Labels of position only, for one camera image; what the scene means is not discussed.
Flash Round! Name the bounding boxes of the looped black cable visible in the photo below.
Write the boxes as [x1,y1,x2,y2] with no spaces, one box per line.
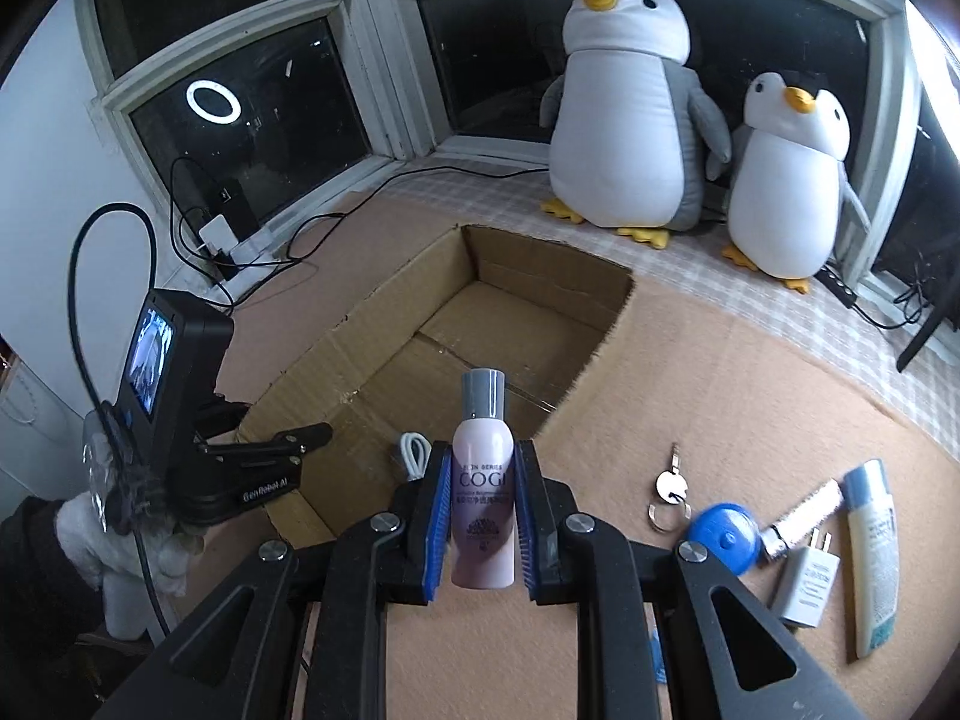
[169,154,242,310]

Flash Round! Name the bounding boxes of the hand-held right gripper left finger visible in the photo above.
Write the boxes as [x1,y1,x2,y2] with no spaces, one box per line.
[79,441,455,720]

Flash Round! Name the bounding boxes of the white charger block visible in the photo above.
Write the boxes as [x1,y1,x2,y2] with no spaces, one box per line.
[199,214,238,253]

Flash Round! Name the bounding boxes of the white tube with blue cap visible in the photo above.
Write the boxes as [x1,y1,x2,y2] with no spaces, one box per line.
[841,459,901,661]

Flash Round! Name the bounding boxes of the white plug adapter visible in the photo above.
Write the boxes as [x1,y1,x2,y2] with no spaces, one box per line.
[769,529,841,629]

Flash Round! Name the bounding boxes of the black cable with inline switch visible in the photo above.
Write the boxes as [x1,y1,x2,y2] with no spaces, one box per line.
[817,262,931,331]

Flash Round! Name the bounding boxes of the blue foil packet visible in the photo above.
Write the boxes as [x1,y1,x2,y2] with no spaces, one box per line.
[646,604,670,685]

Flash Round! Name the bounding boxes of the small penguin plush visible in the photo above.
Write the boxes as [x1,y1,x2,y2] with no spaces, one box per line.
[721,71,872,293]

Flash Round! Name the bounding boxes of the black power adapter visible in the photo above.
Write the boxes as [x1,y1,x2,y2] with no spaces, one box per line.
[214,180,260,241]

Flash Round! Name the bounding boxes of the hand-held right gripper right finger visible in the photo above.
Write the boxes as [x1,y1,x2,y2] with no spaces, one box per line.
[516,439,875,720]

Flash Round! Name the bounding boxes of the white window frame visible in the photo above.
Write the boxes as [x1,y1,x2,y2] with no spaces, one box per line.
[75,0,925,293]

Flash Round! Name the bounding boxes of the coiled white cable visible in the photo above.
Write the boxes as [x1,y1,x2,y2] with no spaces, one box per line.
[391,431,430,482]

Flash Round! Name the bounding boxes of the person's left hand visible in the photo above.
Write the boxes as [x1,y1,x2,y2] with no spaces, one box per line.
[56,495,207,638]

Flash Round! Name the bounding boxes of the cardboard box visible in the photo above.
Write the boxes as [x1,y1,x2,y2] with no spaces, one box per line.
[216,223,635,548]

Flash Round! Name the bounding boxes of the white power strip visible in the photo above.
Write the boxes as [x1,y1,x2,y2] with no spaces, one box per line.
[199,229,280,287]

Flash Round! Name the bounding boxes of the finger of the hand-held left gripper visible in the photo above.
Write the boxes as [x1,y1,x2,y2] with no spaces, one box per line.
[196,390,252,442]
[199,422,335,467]

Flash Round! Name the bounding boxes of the checked cloth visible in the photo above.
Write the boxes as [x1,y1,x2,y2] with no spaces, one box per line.
[352,157,960,458]

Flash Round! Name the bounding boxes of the white patterned tube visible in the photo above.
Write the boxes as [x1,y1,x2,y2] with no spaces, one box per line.
[757,478,845,567]

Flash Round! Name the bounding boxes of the pink bottle with grey cap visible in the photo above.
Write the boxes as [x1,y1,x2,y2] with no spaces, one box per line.
[450,369,520,590]

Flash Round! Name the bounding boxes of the black stand leg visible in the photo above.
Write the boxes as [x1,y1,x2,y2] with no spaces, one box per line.
[896,292,960,372]

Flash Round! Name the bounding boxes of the silver key with ring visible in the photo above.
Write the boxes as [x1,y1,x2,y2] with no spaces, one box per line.
[649,442,692,533]

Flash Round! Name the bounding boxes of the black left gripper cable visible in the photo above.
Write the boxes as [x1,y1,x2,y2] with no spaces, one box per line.
[67,202,175,638]

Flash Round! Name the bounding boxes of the large penguin plush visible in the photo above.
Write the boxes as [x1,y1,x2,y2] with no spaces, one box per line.
[540,0,734,250]

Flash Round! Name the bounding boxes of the long thin black cable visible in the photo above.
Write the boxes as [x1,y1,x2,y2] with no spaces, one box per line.
[289,161,556,263]

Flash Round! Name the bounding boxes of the person's left forearm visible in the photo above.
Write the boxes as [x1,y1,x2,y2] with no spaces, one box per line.
[0,495,106,691]

